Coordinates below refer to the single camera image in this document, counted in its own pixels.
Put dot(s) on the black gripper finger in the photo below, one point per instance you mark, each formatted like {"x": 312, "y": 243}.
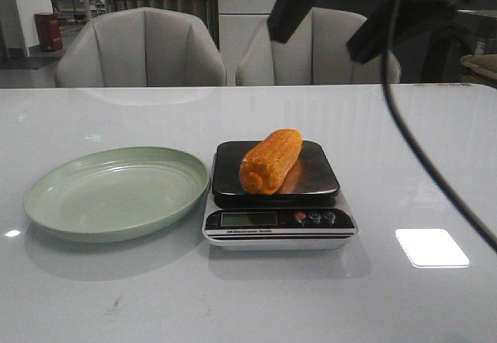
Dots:
{"x": 396, "y": 21}
{"x": 285, "y": 17}

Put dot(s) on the beige cushion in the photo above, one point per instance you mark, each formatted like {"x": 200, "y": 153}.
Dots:
{"x": 480, "y": 69}

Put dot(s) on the orange corn cob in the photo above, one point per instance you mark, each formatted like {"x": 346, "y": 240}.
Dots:
{"x": 264, "y": 168}

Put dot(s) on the black silver kitchen scale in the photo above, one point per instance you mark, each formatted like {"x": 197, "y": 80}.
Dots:
{"x": 309, "y": 212}

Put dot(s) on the grey upholstered chair right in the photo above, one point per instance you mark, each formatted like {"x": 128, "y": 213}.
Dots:
{"x": 316, "y": 54}

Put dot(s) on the white cabinet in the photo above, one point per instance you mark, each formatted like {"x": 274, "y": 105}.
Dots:
{"x": 237, "y": 20}

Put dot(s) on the grey upholstered chair left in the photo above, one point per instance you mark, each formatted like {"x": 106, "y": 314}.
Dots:
{"x": 144, "y": 47}

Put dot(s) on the light green plate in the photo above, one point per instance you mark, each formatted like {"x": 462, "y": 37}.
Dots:
{"x": 117, "y": 195}

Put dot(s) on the dark appliance at right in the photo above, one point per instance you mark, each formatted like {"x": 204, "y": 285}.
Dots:
{"x": 470, "y": 32}

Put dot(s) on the dark grey counter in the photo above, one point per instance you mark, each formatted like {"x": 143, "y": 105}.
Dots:
{"x": 412, "y": 52}

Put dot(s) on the red bin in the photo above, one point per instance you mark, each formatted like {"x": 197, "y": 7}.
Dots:
{"x": 48, "y": 31}

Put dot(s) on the grey upholstered chair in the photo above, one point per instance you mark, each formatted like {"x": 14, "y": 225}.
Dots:
{"x": 144, "y": 47}
{"x": 316, "y": 54}

